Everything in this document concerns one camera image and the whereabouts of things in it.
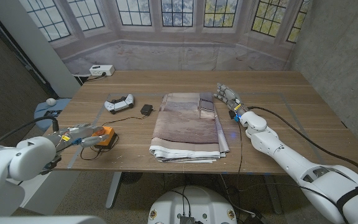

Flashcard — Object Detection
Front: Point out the folded brown printed towel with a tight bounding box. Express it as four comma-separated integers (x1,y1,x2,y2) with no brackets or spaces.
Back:
149,91,231,164

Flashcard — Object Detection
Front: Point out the thin black device wire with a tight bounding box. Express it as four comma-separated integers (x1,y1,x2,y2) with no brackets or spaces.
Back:
80,114,145,162

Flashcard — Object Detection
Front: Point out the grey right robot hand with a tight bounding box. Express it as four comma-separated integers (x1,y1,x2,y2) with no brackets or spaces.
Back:
213,82,249,116

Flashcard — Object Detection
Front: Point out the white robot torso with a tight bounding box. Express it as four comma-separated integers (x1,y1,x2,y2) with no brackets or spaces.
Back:
147,185,238,224

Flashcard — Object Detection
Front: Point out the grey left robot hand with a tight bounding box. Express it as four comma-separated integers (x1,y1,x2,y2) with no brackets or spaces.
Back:
47,123,110,151

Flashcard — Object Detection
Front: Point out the orange button electronic device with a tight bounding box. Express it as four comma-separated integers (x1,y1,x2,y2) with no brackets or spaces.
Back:
91,126,119,150

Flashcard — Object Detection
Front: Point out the black power adapter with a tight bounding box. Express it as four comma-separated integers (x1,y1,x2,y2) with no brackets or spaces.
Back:
140,104,154,117

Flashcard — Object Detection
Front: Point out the thin black right arm wire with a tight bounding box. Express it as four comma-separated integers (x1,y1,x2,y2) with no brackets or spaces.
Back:
236,121,244,188

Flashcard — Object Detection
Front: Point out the white game controller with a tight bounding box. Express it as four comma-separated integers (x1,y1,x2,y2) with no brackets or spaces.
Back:
104,93,135,115

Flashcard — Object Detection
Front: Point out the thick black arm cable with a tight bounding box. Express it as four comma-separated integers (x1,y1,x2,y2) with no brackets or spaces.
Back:
0,115,60,156
247,106,358,190

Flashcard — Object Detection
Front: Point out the white power strip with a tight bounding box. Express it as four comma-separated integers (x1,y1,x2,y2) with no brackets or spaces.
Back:
89,64,116,77

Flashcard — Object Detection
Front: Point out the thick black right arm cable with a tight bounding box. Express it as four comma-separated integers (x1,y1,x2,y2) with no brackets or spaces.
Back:
247,106,358,190

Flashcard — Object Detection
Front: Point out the blue round stool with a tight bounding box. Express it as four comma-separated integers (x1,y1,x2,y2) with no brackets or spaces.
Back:
34,98,71,132

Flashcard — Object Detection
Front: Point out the white table leg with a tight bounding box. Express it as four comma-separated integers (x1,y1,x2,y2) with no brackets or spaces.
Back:
105,172,122,209
263,174,283,215

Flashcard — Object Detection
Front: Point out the printed window backdrop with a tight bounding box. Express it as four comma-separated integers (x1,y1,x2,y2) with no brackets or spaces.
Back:
19,0,313,75

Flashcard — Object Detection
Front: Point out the black phone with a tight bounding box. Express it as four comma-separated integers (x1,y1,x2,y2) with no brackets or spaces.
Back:
44,110,63,119

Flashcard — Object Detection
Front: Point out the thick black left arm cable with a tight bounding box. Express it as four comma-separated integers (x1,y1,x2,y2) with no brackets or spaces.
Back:
0,115,60,156

